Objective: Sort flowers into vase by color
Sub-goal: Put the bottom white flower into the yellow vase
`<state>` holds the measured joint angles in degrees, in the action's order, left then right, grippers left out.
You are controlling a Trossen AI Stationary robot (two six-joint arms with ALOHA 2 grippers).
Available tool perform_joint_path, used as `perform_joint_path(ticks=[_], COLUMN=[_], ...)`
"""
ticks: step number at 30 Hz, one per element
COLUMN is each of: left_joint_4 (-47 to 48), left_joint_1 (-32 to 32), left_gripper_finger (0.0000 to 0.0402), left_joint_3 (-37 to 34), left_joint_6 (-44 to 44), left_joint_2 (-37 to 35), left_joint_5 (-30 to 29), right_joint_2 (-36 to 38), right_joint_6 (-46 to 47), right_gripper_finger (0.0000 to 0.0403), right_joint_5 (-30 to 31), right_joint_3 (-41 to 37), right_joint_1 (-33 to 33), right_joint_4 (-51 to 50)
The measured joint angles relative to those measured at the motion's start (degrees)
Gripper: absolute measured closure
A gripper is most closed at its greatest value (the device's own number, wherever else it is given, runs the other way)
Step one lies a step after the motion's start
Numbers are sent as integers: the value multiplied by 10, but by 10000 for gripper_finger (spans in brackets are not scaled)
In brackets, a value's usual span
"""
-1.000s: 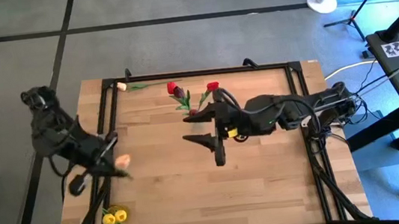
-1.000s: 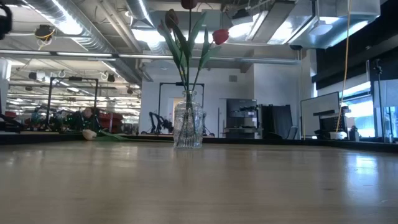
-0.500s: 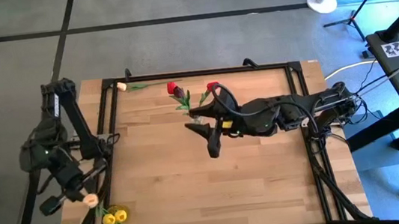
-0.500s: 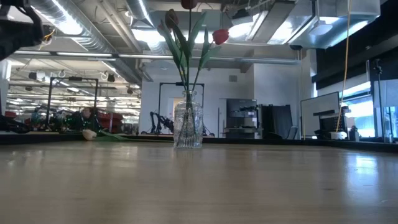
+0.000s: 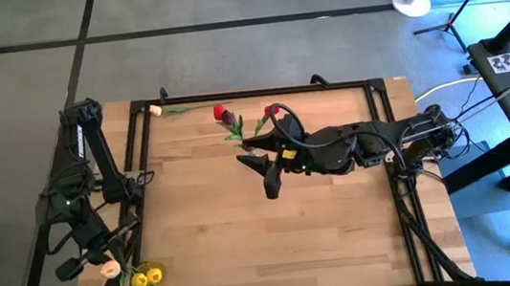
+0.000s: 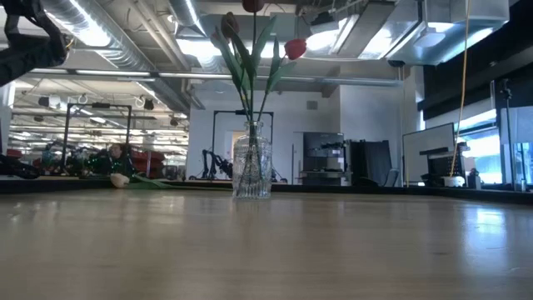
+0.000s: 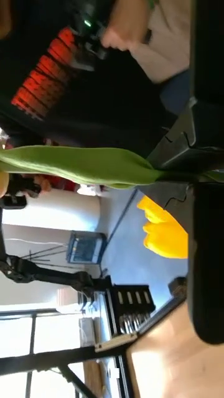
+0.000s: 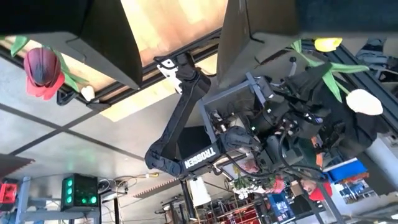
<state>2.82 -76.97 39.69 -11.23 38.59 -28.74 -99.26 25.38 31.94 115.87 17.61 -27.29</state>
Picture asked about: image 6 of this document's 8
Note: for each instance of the bright red artificial tulip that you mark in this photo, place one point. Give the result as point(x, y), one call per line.
point(295, 48)

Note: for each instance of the dark red artificial tulip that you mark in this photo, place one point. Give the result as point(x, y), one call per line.
point(254, 4)

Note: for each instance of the white artificial tulip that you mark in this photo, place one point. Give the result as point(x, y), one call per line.
point(119, 180)

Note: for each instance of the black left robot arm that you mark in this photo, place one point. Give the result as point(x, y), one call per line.
point(25, 58)

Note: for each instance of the black background robot arm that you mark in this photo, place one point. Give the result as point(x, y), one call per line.
point(214, 162)

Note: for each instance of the clear ribbed glass vase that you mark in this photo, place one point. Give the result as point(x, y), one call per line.
point(252, 166)

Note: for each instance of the black cabinet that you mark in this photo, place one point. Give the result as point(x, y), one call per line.
point(322, 160)

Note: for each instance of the black upright panel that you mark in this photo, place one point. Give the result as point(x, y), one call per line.
point(370, 160)

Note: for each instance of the red storage shelving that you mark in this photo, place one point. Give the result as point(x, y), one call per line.
point(150, 160)

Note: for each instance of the grey office chair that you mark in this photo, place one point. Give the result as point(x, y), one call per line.
point(391, 177)

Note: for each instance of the person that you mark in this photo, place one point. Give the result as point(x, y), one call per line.
point(117, 152)

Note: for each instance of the white whiteboard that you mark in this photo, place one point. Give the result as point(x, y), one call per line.
point(429, 150)

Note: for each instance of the white round base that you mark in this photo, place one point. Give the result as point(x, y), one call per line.
point(453, 181)

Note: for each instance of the white pendant lamp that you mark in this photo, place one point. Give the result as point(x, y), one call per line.
point(429, 38)

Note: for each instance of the black tripod pole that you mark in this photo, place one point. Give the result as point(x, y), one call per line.
point(508, 125)

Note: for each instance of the black rectangular frame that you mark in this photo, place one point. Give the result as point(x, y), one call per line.
point(214, 137)

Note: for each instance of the black dome camera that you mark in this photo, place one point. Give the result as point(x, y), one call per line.
point(396, 63)

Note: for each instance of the silver air duct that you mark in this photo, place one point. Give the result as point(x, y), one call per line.
point(137, 54)

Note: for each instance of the black background gantry frame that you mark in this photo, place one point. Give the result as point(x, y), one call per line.
point(66, 133)

